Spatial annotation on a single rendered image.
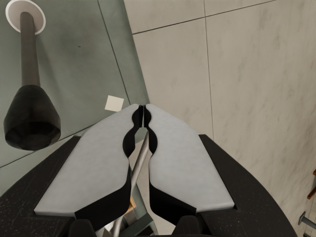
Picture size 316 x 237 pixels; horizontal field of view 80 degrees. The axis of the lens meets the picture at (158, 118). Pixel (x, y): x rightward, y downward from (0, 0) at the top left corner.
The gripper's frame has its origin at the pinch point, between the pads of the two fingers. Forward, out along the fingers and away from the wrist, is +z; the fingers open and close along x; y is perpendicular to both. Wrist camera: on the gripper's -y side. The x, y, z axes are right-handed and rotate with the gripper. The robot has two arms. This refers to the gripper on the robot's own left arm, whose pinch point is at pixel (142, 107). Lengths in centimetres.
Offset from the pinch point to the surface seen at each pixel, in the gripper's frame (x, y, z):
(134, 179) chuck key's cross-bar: -2.0, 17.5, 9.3
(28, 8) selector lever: -12.5, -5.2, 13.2
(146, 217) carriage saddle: -2, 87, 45
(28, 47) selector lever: -10.1, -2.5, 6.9
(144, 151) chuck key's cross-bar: -0.3, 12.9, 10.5
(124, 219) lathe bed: -12, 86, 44
